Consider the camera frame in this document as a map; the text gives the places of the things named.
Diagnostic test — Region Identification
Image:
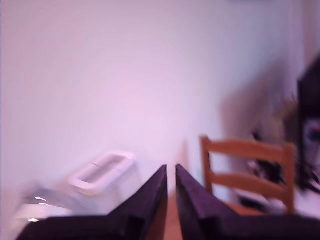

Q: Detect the clear lidded storage container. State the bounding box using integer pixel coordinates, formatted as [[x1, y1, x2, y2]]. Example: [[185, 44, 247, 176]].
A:
[[67, 149, 142, 217]]

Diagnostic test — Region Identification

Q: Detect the wooden chair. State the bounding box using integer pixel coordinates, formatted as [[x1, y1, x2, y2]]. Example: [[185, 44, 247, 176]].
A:
[[199, 134, 297, 217]]

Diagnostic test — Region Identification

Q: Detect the black screen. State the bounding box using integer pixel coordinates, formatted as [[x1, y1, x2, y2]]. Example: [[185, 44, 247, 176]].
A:
[[296, 56, 320, 195]]

